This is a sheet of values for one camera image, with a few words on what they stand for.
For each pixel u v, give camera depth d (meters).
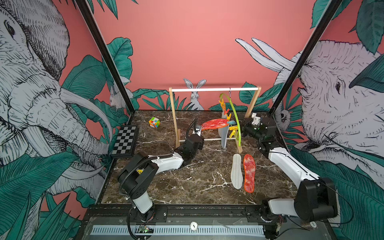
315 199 0.46
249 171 0.88
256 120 0.74
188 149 0.68
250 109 0.79
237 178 0.86
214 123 0.82
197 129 0.75
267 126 0.61
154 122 1.07
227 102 1.22
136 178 0.46
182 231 0.70
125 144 0.96
